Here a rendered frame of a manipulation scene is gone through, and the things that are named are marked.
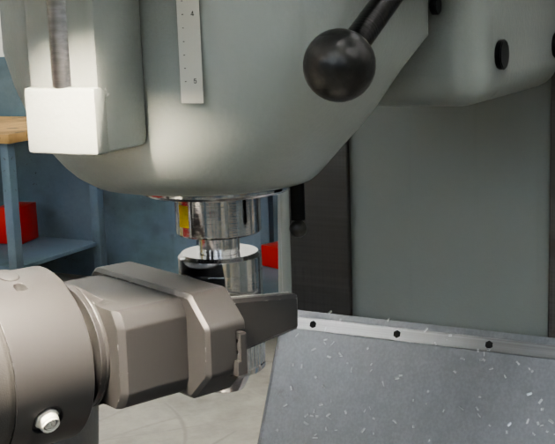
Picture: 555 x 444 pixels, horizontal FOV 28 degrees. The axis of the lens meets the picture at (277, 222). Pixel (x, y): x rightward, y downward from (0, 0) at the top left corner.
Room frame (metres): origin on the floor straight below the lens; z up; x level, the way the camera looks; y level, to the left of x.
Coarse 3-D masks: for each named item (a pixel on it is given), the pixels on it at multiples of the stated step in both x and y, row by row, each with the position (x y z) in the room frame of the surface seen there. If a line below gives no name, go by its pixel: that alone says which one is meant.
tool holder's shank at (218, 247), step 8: (200, 240) 0.60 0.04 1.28; (208, 240) 0.59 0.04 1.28; (216, 240) 0.59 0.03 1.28; (224, 240) 0.59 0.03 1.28; (232, 240) 0.60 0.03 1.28; (200, 248) 0.60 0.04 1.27; (208, 248) 0.60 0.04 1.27; (216, 248) 0.59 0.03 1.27; (224, 248) 0.59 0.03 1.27; (232, 248) 0.60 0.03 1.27
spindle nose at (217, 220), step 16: (176, 208) 0.60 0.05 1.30; (192, 208) 0.58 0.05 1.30; (208, 208) 0.58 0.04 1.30; (224, 208) 0.58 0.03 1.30; (240, 208) 0.59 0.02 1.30; (256, 208) 0.60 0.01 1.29; (176, 224) 0.60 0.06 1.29; (192, 224) 0.59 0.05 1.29; (208, 224) 0.58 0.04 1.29; (224, 224) 0.58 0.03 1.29; (240, 224) 0.59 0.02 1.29; (256, 224) 0.60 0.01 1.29
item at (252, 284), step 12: (240, 276) 0.58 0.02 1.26; (252, 276) 0.59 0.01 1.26; (228, 288) 0.58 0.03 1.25; (240, 288) 0.58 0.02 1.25; (252, 288) 0.59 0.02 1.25; (252, 348) 0.59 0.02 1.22; (264, 348) 0.60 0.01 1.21; (252, 360) 0.59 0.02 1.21; (264, 360) 0.60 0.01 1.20; (252, 372) 0.59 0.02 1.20
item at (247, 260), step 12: (192, 252) 0.60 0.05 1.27; (240, 252) 0.60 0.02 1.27; (252, 252) 0.60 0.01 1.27; (180, 264) 0.60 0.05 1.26; (192, 264) 0.59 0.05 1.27; (204, 264) 0.58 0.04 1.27; (216, 264) 0.58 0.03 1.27; (228, 264) 0.58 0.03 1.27; (240, 264) 0.59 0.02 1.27; (252, 264) 0.59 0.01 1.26; (192, 276) 0.59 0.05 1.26; (204, 276) 0.58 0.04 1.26; (216, 276) 0.58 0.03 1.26; (228, 276) 0.58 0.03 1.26
